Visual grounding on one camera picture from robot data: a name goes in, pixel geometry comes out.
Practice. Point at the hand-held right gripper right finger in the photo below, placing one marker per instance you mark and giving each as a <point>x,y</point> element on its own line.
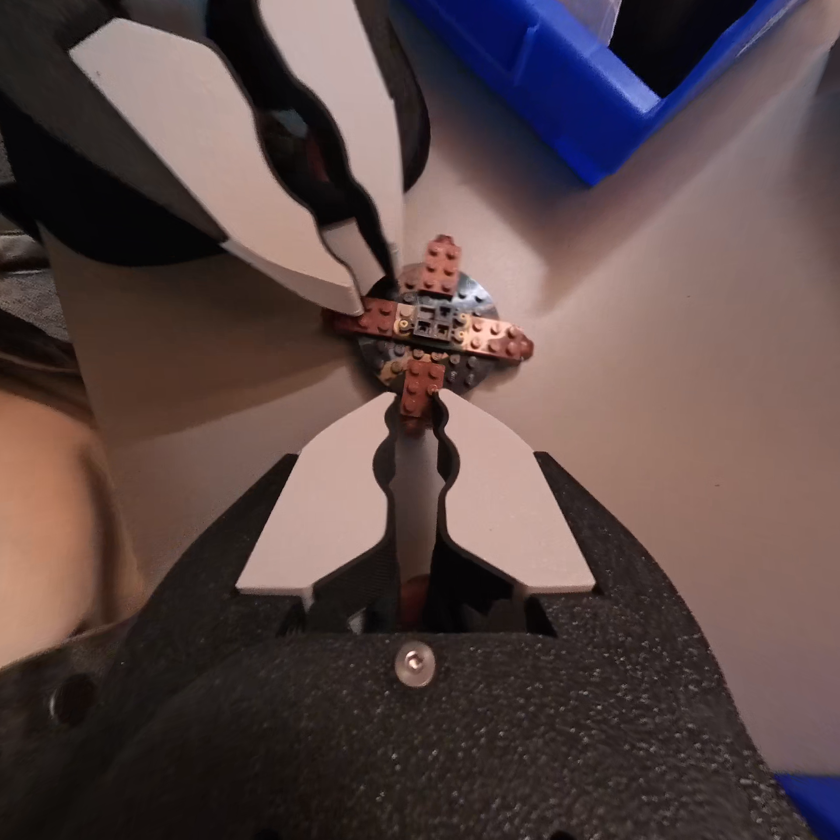
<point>518,525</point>

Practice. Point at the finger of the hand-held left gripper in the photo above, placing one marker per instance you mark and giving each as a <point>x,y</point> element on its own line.
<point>341,79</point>
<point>184,131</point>

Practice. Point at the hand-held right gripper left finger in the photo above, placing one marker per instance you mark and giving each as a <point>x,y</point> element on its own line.
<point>321,525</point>

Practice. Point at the round brown orange lego build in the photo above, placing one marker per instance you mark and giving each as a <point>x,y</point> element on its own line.
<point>485,334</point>

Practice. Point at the blue bin with lego pieces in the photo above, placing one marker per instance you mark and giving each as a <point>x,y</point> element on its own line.
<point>577,98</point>

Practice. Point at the person's beige shirt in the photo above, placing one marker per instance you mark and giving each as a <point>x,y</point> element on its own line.
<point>52,525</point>

